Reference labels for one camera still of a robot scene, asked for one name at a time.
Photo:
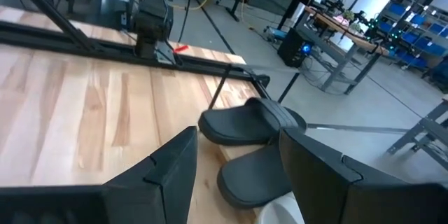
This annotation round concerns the light grey slide sandal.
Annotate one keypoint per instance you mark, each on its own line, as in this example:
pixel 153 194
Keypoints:
pixel 280 213

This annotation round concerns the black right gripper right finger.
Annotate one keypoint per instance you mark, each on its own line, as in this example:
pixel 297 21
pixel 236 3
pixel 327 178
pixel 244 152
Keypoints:
pixel 315 175

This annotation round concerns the metal workbench frame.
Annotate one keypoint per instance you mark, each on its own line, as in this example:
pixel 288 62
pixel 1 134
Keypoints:
pixel 425 126

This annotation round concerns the shelving with blue bins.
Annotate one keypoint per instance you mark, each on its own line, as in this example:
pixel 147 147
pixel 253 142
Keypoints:
pixel 420 38

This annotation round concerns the wooden top workbench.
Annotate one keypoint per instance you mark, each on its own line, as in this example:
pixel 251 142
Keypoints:
pixel 350 35

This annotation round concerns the black rubber slide sandal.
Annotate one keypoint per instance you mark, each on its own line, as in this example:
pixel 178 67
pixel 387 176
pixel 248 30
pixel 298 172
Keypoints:
pixel 252 178
pixel 238 126

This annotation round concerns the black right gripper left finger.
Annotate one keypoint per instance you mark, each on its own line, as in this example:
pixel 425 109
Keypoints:
pixel 175 171

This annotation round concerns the black computer tower blue light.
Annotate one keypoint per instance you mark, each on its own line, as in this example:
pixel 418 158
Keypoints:
pixel 292 47

